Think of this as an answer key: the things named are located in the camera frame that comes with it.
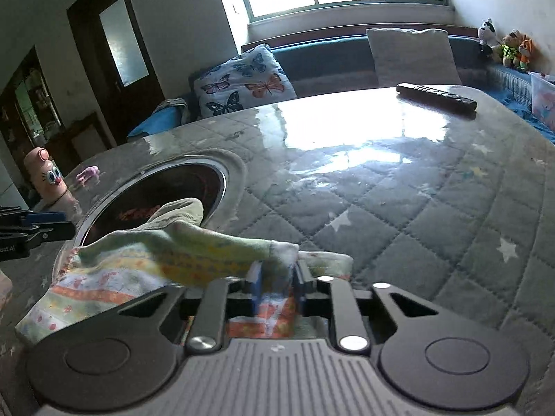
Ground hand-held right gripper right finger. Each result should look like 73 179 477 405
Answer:
292 261 439 354

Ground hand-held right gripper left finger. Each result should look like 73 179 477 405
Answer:
119 261 266 354

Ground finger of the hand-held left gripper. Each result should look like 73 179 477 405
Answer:
0 206 67 227
26 221 76 244

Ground striped floral patterned shirt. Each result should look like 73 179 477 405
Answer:
15 197 354 344

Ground pink big-eyed doll toy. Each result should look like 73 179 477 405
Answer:
24 147 69 205

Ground small pink toy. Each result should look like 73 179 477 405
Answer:
76 165 101 185

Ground dark wooden sideboard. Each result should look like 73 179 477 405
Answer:
48 113 116 171

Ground grey quilted star tablecloth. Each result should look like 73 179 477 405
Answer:
0 87 555 416

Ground dark wooden display cabinet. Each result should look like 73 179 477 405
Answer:
0 47 66 162

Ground round metal table stove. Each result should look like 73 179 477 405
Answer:
65 149 249 261

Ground dark wooden glass door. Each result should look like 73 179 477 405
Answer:
67 0 166 140

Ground blue cushion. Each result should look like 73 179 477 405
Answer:
127 99 194 142

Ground butterfly print pillow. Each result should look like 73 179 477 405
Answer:
193 44 298 119

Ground blue bench sofa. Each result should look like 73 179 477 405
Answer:
188 24 555 140

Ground black remote control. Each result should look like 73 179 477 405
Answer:
396 82 478 116

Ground white pillow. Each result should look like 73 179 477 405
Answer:
366 28 463 88

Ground clear plastic storage box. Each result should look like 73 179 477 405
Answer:
530 71 555 129

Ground panda plush toy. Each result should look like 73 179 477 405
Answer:
478 18 504 60

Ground yellow green plush bear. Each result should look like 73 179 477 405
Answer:
498 29 523 68

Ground orange plush fox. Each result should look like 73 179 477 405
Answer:
516 35 537 74

